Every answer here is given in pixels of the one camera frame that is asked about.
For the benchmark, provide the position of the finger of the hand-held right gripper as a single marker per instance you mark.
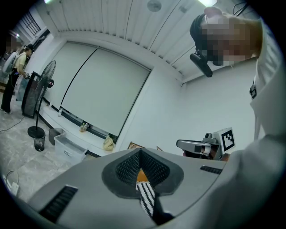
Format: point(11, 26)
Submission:
point(190, 145)

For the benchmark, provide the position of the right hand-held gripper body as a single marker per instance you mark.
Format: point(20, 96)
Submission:
point(228, 139)

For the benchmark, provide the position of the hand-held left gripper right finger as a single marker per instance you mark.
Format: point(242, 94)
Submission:
point(196, 183)

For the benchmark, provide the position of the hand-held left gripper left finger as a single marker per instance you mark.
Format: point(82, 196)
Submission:
point(78, 201)

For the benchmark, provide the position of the clear labelled lidded box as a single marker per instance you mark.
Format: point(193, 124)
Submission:
point(67, 152)

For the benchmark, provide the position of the person's white shirt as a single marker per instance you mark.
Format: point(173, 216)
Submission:
point(257, 179)

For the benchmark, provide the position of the black white patterned blanket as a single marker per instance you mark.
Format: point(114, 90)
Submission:
point(146, 196)

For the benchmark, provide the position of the gold-framed wooden shelf rack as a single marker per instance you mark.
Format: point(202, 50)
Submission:
point(131, 145)

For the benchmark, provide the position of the beige bag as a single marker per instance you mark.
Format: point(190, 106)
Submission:
point(108, 144)

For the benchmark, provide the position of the white power adapter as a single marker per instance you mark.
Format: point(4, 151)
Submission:
point(13, 186)

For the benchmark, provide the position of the black mesh waste bin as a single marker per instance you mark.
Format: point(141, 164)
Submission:
point(39, 144)

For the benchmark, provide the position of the grey bin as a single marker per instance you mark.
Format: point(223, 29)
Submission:
point(54, 135)

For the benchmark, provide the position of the white window ledge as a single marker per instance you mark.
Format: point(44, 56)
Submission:
point(73, 130)

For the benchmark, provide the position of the black standing fan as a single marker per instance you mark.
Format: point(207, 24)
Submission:
point(35, 132)

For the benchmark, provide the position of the clear plastic bottle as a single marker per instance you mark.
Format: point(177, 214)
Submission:
point(60, 111)

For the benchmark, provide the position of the grey roller blind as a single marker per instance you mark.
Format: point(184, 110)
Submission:
point(73, 73)
point(107, 94)

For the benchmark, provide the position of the person's head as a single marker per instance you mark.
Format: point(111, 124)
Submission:
point(232, 38)

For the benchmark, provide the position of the ceiling light panel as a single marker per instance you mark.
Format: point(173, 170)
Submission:
point(207, 2)

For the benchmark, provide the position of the round ceiling vent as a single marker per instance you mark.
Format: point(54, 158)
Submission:
point(154, 5)

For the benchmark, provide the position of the white backpack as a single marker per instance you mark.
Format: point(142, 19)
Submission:
point(9, 64)

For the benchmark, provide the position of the black head-mounted camera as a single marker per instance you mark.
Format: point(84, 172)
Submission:
point(201, 64)

